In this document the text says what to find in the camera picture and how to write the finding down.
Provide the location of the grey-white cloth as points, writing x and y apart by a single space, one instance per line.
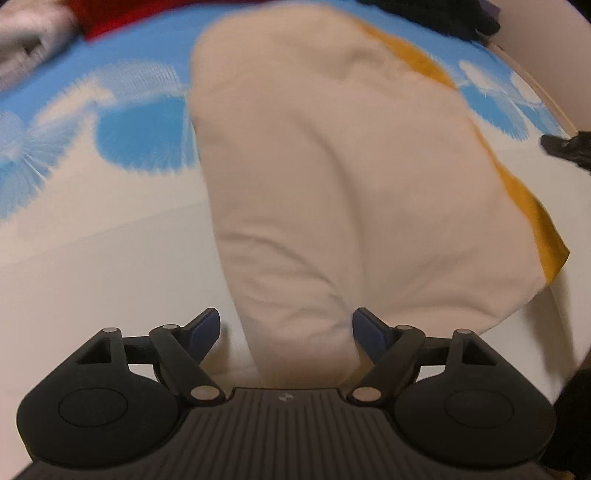
27 46

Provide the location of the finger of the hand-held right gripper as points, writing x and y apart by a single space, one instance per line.
570 147

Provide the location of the blue and white printed bedsheet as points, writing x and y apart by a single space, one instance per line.
92 258

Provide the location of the cream and mustard garment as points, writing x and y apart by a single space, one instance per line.
346 184

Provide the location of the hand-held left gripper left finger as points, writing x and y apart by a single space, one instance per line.
205 333

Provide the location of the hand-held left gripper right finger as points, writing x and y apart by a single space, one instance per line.
369 333

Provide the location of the dark cloth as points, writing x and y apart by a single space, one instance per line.
429 16
577 424

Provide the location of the red cloth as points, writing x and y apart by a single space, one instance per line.
138 16

